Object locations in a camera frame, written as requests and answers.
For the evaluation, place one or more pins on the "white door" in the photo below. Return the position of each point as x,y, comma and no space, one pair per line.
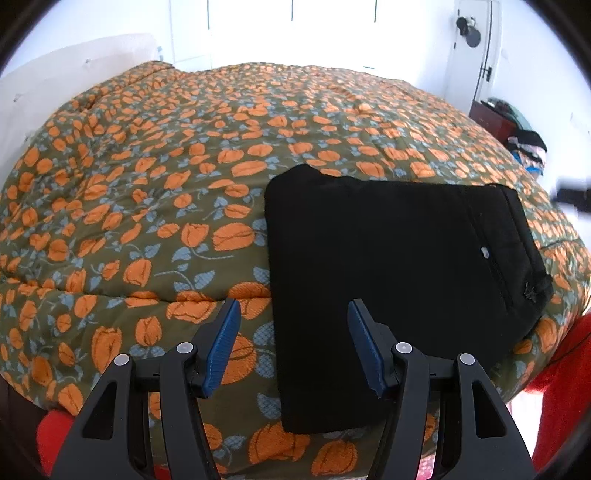
470,71

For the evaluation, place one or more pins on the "red fuzzy garment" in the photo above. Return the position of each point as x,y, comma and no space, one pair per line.
564,383

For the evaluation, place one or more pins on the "dark red wooden dresser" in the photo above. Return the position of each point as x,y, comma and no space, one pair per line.
497,125

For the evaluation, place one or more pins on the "black pants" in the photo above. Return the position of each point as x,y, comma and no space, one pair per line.
450,269

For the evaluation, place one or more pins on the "pile of clothes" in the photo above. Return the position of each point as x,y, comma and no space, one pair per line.
529,150

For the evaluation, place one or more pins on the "patterned pink rug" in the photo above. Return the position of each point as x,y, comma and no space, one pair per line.
428,467

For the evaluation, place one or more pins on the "orange floral bed comforter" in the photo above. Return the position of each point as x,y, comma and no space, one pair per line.
137,208

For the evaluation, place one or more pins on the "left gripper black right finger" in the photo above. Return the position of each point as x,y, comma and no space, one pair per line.
477,437

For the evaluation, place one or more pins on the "black object on door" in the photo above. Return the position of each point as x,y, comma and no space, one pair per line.
469,31

